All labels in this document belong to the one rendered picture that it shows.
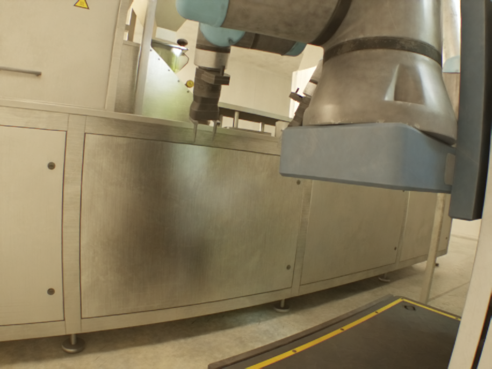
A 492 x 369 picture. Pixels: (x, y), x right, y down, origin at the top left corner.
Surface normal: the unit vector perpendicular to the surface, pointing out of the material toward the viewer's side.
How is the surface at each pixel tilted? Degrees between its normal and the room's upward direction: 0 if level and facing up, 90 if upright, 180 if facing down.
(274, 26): 175
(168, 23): 114
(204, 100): 122
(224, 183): 90
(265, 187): 90
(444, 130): 90
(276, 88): 90
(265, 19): 165
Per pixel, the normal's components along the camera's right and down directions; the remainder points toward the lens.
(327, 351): 0.09, -0.99
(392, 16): -0.29, 0.05
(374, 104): -0.45, -0.15
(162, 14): 0.45, 0.51
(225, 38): 0.08, 0.46
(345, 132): -0.80, -0.03
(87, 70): 0.54, 0.11
